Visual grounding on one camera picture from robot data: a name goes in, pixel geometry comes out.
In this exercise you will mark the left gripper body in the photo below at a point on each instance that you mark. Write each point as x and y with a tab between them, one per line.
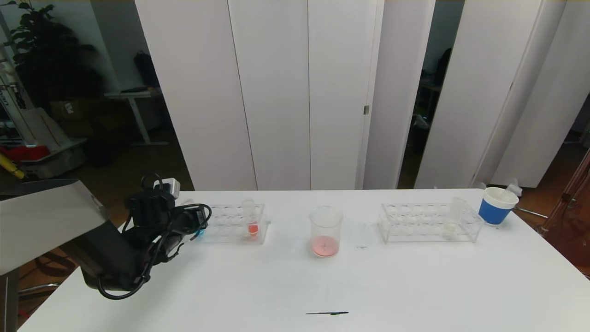
199	217

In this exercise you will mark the brown cardboard box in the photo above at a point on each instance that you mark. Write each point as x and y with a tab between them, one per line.
73	109

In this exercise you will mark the test tube with white pigment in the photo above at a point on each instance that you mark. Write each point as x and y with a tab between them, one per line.
450	229

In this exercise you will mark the test tube with red pigment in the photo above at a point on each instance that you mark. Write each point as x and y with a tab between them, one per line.
507	196
253	228

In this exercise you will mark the clear plastic test tube rack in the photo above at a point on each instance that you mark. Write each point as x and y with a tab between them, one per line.
426	226
230	228

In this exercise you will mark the clear glass beaker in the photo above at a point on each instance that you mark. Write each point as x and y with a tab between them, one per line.
326	244

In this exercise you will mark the white background desk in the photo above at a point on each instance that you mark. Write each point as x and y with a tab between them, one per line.
136	95

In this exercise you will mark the blue and white paper cup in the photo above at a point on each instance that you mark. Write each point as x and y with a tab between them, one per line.
492	213

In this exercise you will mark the yellow tool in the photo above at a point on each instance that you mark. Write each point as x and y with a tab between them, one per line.
11	168

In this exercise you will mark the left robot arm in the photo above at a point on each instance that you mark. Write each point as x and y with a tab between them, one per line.
46	221

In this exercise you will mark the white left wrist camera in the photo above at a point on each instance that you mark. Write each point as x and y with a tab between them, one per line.
168	186

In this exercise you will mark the red box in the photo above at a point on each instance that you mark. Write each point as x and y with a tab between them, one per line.
25	153

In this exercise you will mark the white leaning board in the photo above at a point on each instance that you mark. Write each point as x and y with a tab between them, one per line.
44	129

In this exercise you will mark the test tube with blue pigment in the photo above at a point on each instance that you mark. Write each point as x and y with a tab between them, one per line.
198	234

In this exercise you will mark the brown metal tripod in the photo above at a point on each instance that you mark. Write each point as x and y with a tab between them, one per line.
571	216

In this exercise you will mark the black bag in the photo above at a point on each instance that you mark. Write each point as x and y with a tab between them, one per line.
146	69

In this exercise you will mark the grey storage bin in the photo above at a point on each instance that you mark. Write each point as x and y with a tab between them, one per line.
55	165

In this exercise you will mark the thin metal floor rod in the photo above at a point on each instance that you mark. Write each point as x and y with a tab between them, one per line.
530	213

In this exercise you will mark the dark green potted plant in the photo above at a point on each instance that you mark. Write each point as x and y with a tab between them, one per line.
50	60

